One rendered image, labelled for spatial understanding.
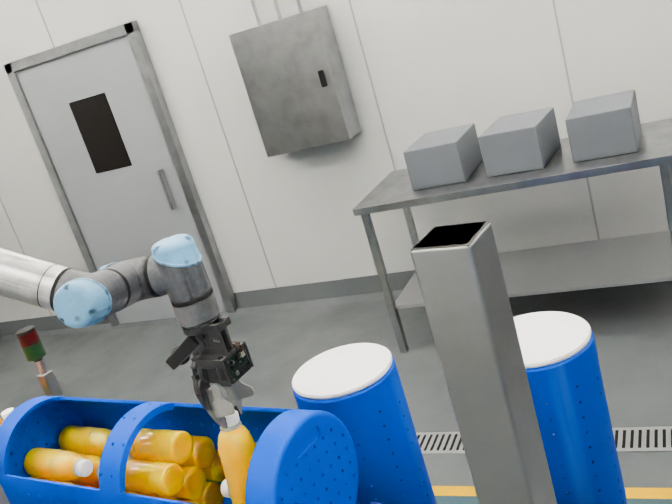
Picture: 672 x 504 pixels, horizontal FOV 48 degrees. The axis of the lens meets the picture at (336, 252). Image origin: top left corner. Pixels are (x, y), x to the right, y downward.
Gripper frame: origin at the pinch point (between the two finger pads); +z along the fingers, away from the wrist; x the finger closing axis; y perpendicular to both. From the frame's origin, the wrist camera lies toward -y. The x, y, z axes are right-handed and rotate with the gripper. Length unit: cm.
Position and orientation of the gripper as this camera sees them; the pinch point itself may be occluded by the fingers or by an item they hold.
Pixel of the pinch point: (228, 415)
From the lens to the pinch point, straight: 144.8
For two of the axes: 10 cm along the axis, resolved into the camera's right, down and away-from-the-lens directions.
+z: 2.7, 9.1, 3.0
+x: 4.9, -4.0, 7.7
